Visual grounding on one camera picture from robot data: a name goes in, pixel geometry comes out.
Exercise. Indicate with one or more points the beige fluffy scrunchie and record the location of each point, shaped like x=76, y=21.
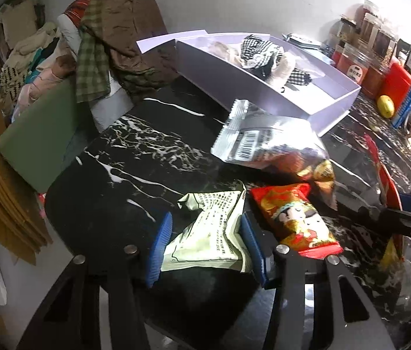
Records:
x=282, y=68

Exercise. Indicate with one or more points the clear plastic bag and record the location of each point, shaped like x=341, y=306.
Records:
x=409, y=291

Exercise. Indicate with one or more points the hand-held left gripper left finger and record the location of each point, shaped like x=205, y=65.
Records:
x=158, y=248

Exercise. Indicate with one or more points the lavender gift box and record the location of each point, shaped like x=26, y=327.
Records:
x=300, y=102

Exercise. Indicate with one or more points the white plush toy checkered clothes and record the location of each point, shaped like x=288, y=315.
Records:
x=256, y=49

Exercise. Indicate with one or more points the silver clear snack packet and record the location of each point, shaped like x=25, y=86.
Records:
x=263, y=142

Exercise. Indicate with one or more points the jar brown contents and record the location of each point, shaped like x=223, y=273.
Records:
x=373, y=80

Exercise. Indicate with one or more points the silver lid spice jar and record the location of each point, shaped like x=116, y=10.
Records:
x=368, y=29
x=386, y=43

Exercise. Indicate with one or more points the white green packet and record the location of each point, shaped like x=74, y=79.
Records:
x=209, y=233

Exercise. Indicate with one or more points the blue white tube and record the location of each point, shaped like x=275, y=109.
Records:
x=406, y=107

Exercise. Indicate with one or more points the brown quilted jacket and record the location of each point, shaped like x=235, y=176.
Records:
x=132, y=36

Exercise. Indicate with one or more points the white cushion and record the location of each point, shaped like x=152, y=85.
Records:
x=114, y=111

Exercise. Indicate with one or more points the yellow lemon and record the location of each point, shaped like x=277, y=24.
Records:
x=386, y=106

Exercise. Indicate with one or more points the checkered scrunchie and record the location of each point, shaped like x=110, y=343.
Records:
x=298, y=76

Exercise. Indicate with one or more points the red striped cloth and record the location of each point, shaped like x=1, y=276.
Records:
x=77, y=11

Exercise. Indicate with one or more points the cream cushion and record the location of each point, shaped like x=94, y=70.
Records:
x=17, y=22

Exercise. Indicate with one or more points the green plaid cloth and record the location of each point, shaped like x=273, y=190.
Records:
x=90, y=69

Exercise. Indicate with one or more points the white round-dial device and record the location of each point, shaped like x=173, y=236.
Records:
x=302, y=40

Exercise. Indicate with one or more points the red plastic container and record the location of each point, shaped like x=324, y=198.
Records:
x=396, y=80

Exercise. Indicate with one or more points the red cartoon snack packet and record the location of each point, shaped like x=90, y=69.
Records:
x=293, y=218

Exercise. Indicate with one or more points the clear jar orange label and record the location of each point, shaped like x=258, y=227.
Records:
x=355, y=67

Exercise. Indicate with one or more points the pink trash bin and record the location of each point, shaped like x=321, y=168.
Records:
x=42, y=204

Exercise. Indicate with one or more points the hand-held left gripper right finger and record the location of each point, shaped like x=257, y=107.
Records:
x=252, y=251

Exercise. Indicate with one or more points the brown lid jar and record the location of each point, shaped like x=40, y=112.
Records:
x=347, y=31

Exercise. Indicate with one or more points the white red long packet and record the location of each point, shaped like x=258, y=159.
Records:
x=380, y=167

